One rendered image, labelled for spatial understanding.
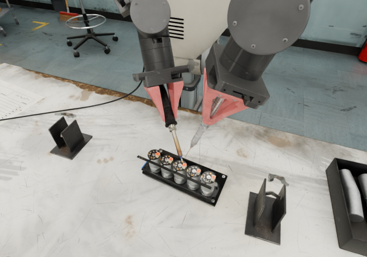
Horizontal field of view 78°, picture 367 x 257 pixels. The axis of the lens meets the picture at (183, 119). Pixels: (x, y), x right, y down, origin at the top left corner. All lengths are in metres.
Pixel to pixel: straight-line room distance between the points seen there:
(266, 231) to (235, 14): 0.36
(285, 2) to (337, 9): 2.76
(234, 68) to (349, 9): 2.71
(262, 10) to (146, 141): 0.43
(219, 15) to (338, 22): 2.40
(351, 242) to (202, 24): 0.57
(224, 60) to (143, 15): 0.14
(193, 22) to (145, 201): 0.49
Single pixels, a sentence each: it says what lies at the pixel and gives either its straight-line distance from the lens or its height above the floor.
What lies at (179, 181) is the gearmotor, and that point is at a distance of 0.45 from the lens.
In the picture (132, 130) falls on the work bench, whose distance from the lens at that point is 0.58.
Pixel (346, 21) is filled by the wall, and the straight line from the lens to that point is 3.00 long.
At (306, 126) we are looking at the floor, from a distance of 1.88.
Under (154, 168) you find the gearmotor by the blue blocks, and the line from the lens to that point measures 0.46.
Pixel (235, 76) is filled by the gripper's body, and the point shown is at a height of 1.01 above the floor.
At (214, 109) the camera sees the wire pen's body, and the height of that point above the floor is 0.94.
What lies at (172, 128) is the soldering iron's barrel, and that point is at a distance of 0.44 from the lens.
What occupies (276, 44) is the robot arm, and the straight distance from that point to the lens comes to 0.19.
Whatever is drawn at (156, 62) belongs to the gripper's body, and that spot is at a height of 0.96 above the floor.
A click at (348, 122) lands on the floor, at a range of 2.08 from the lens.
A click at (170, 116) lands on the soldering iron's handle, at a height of 0.86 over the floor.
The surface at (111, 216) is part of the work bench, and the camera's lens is 0.46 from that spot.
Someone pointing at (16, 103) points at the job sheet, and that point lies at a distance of 0.81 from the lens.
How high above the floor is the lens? 1.16
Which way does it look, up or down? 42 degrees down
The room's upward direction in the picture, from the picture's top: straight up
